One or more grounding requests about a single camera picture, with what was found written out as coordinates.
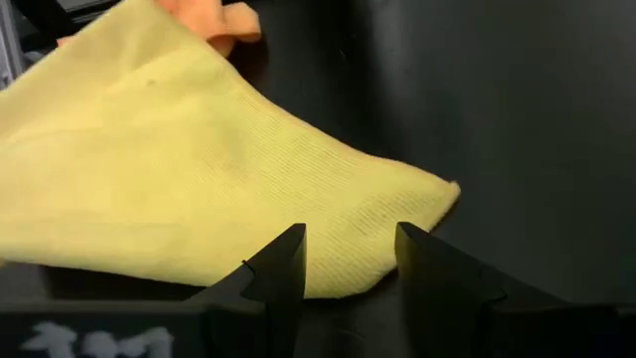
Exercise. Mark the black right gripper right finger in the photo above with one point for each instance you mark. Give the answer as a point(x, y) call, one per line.
point(437, 288)

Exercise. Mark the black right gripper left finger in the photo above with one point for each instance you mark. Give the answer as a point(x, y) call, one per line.
point(278, 278)

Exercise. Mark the yellow microfiber towel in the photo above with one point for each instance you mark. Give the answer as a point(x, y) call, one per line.
point(199, 174)

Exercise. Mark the orange microfiber towel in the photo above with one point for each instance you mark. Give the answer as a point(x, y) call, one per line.
point(223, 25)

